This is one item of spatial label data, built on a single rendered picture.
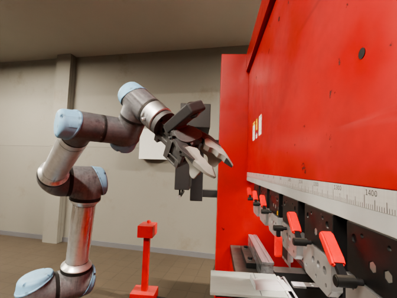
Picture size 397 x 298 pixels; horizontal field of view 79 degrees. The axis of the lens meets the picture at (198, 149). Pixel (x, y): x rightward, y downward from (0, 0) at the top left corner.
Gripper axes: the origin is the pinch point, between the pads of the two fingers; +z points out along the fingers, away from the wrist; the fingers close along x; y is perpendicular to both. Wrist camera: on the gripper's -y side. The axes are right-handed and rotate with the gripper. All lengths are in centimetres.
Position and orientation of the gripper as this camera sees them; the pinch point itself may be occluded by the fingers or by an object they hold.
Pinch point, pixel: (221, 165)
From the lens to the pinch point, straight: 53.2
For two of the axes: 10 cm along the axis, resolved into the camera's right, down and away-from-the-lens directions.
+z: 6.9, 6.1, -4.0
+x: -6.6, 3.0, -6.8
